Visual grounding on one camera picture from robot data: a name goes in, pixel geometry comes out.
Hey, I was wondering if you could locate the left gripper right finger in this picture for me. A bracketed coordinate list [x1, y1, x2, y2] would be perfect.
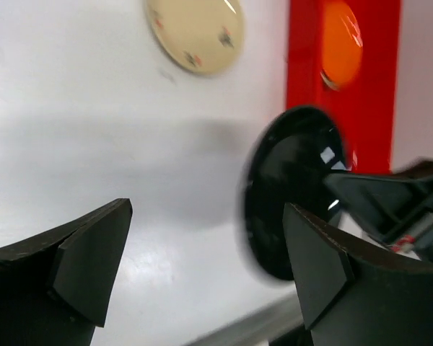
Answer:
[283, 204, 433, 345]

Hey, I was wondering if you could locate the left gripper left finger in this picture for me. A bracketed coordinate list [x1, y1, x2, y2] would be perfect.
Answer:
[0, 198, 133, 346]

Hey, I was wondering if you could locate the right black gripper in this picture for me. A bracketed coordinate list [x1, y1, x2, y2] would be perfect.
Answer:
[324, 160, 433, 262]

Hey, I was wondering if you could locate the black plate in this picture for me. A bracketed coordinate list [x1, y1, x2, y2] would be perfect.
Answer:
[240, 105, 349, 281]

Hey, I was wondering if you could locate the orange plate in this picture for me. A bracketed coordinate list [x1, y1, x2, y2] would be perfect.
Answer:
[321, 1, 363, 90]

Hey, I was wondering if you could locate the red plastic bin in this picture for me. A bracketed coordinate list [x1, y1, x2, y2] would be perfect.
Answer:
[286, 1, 402, 174]

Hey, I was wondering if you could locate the cream plate with motifs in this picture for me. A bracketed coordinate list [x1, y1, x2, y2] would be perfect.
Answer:
[144, 0, 245, 76]

